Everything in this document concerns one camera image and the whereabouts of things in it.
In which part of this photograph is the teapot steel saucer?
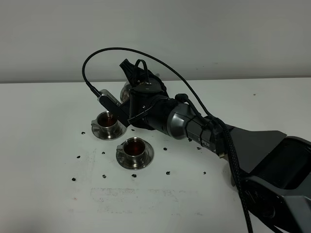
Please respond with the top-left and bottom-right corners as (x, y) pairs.
(229, 165), (236, 187)

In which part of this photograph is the stainless steel teacup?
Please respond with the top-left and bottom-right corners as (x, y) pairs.
(91, 111), (118, 133)
(116, 137), (146, 162)

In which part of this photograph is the rear stainless steel teacup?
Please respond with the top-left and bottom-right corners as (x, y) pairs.
(91, 111), (118, 133)

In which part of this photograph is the black right camera cable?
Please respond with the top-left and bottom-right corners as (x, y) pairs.
(82, 47), (256, 233)

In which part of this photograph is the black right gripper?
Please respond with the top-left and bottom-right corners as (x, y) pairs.
(98, 59), (177, 131)

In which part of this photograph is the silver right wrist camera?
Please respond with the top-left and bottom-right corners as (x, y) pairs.
(98, 89), (121, 108)

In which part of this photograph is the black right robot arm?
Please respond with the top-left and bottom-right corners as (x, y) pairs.
(98, 60), (311, 233)

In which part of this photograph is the rear steel saucer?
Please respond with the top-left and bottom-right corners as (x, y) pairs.
(91, 121), (126, 140)

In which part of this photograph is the front stainless steel teacup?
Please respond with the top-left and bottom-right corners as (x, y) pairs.
(116, 137), (146, 162)

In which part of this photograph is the front steel saucer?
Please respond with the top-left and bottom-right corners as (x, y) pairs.
(116, 140), (154, 170)

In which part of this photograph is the stainless steel teapot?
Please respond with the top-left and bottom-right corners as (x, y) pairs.
(106, 72), (161, 122)

